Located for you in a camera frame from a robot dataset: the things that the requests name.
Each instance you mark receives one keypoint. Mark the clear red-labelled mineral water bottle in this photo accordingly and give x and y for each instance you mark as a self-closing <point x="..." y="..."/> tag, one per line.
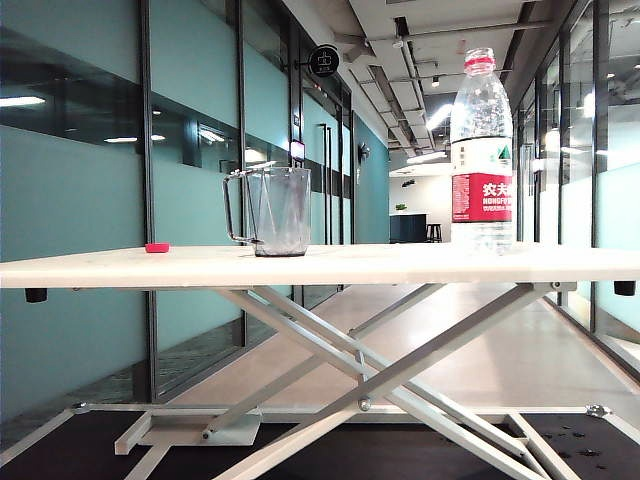
<point x="482" y="195"/>

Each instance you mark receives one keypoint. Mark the red bottle cap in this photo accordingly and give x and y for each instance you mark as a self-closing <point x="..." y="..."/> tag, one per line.
<point x="157" y="247"/>

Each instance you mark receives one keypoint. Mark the white scissor lift table stand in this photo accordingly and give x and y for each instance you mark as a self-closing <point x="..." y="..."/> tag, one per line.
<point x="320" y="267"/>

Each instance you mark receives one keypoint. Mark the dark blue counter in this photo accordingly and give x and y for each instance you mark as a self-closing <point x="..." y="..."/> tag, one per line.
<point x="407" y="227"/>

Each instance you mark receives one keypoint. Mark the wooden bar stool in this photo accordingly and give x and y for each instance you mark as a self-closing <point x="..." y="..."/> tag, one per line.
<point x="434" y="232"/>

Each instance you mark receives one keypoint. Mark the round black hanging sign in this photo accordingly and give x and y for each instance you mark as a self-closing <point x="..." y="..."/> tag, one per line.
<point x="324" y="60"/>

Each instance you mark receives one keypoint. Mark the black rubber table foot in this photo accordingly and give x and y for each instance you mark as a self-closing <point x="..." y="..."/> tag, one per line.
<point x="36" y="295"/>
<point x="625" y="288"/>

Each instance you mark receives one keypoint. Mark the small wall door display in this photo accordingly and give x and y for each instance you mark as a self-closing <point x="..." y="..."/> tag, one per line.
<point x="298" y="150"/>

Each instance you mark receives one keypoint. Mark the black wall lamp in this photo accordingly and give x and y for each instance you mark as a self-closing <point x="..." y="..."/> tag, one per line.
<point x="364" y="151"/>

